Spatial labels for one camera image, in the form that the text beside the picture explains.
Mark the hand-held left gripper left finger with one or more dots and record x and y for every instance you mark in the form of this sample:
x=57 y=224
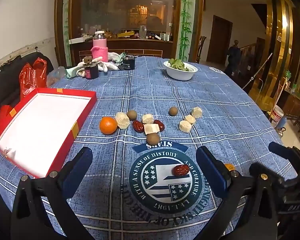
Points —
x=77 y=172

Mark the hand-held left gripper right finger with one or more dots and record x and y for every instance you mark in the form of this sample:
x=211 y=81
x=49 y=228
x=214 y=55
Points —
x=212 y=172

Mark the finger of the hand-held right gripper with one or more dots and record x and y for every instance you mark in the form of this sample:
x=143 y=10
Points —
x=256 y=168
x=277 y=147

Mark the small orange mandarin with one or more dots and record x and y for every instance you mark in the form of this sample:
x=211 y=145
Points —
x=228 y=167

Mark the red date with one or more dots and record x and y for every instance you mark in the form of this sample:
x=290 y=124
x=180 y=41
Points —
x=160 y=125
x=180 y=170
x=138 y=126

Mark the pale sugarcane chunk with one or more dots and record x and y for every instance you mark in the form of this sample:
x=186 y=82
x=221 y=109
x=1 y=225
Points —
x=197 y=112
x=190 y=119
x=148 y=118
x=122 y=120
x=184 y=126
x=150 y=129

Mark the large orange mandarin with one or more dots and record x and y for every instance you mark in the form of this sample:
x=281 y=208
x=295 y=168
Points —
x=108 y=125

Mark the shallow red gift box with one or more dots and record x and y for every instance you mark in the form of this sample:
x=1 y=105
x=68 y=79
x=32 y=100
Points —
x=40 y=130

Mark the brown longan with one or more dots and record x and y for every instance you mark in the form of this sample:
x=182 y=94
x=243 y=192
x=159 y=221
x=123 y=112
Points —
x=132 y=115
x=173 y=111
x=153 y=139

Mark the white plastic bucket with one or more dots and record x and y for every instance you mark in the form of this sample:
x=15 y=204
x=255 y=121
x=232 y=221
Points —
x=277 y=116

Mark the blue plaid tablecloth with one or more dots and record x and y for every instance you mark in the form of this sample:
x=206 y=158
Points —
x=215 y=92

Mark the red box lid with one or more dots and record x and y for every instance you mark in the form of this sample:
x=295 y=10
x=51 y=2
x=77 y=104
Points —
x=1 y=116

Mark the clear plastic bag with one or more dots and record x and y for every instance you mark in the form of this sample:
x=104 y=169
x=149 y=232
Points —
x=55 y=76

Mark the white cotton glove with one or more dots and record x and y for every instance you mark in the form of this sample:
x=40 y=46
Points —
x=80 y=73
x=110 y=66

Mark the mint green cloth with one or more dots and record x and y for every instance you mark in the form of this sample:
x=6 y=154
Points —
x=70 y=72

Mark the dark jar with cork stopper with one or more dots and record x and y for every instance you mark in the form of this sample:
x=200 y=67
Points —
x=91 y=71

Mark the white bowl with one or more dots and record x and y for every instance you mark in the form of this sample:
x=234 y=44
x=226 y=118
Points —
x=180 y=74

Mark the red plastic bag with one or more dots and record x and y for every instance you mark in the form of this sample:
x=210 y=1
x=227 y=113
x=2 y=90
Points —
x=27 y=80

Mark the black leather sofa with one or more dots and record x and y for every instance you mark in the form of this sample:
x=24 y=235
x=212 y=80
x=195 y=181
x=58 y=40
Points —
x=5 y=87

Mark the green leafy vegetables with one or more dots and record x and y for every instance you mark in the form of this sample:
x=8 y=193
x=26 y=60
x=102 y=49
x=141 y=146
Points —
x=177 y=63

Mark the black tin can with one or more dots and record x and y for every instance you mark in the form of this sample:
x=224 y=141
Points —
x=128 y=65

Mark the wooden door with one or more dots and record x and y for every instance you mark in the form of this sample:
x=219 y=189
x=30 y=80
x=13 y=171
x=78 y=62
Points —
x=221 y=40

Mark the pink thermos bottle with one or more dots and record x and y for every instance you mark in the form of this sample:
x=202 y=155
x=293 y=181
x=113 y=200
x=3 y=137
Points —
x=100 y=52

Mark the pale green white cloth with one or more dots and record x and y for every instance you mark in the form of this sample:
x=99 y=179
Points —
x=115 y=56

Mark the wooden chair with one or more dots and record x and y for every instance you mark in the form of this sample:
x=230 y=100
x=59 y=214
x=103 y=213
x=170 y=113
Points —
x=202 y=47

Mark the white flat box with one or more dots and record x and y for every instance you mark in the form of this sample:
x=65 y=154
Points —
x=77 y=40

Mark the wooden sideboard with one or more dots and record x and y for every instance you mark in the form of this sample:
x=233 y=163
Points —
x=140 y=46

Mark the yellow box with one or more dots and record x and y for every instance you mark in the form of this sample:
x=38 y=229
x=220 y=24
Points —
x=125 y=34

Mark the bamboo painted panel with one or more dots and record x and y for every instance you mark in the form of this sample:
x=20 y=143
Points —
x=186 y=17
x=66 y=25

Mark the glass pitcher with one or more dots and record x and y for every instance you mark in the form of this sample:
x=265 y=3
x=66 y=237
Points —
x=143 y=32

